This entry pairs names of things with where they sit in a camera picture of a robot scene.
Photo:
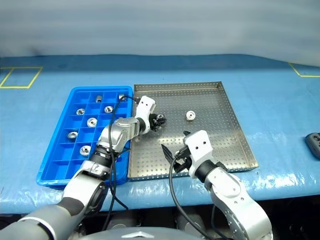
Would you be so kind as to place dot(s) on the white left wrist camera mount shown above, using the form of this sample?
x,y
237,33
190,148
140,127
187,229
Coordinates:
x,y
145,105

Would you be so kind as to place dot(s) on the grey rounded robot housing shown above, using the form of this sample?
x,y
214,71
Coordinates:
x,y
135,235

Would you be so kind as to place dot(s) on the perforated steel tray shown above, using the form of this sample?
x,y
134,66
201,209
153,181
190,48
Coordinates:
x,y
212,135

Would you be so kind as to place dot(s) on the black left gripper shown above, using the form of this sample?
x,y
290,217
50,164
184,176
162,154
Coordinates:
x,y
152,122

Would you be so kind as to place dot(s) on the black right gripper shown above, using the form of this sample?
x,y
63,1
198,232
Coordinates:
x,y
183,161

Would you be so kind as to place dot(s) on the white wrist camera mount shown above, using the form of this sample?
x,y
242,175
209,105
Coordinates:
x,y
145,105
200,147

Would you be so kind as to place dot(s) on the black remote controller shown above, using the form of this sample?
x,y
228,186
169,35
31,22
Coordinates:
x,y
314,145

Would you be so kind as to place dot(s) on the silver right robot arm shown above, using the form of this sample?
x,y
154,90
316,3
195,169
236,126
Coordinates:
x,y
232,192

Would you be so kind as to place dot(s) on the dark grey rounded shape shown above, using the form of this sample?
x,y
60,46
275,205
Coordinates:
x,y
192,222

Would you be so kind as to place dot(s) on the blue compartment plastic tray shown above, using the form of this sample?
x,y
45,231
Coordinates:
x,y
62,155

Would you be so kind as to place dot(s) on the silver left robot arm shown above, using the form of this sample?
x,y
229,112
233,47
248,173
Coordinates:
x,y
120,132

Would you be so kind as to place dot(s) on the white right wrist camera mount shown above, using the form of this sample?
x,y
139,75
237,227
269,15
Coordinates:
x,y
200,147

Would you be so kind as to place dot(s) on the metal roller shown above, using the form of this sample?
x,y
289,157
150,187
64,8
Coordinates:
x,y
108,109
120,118
85,150
80,111
160,116
121,97
91,122
72,135
98,98
190,115

